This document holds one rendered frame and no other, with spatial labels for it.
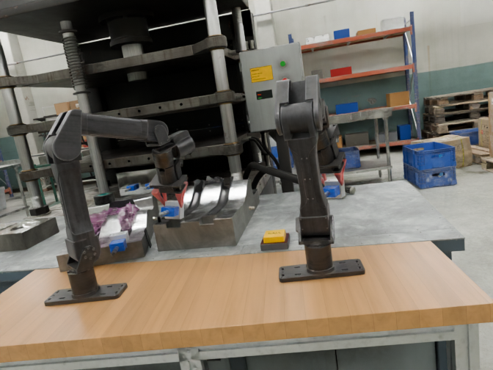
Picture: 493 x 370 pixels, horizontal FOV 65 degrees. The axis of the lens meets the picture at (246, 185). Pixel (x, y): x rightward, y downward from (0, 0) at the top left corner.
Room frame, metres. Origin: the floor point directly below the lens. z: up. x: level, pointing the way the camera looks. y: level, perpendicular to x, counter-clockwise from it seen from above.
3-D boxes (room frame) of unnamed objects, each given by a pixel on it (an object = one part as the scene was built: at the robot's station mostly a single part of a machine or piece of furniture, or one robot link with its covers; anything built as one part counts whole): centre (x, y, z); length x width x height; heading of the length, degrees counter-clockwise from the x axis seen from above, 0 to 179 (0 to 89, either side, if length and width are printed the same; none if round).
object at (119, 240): (1.14, 0.42, 0.86); 0.13 x 0.05 x 0.05; 5
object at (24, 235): (1.56, 0.93, 0.84); 0.20 x 0.15 x 0.07; 168
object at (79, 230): (0.96, 0.43, 1.05); 0.07 x 0.06 x 0.33; 40
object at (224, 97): (2.40, 0.52, 1.20); 1.29 x 0.83 x 0.19; 78
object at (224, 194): (1.40, 0.15, 0.92); 0.35 x 0.16 x 0.09; 168
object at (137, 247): (1.40, 0.50, 0.86); 0.50 x 0.26 x 0.11; 5
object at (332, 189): (1.13, -0.24, 0.92); 0.13 x 0.05 x 0.05; 145
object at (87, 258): (0.95, 0.45, 0.90); 0.09 x 0.06 x 0.06; 40
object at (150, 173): (2.31, 0.50, 0.87); 0.50 x 0.27 x 0.17; 168
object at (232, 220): (1.41, 0.13, 0.87); 0.50 x 0.26 x 0.14; 168
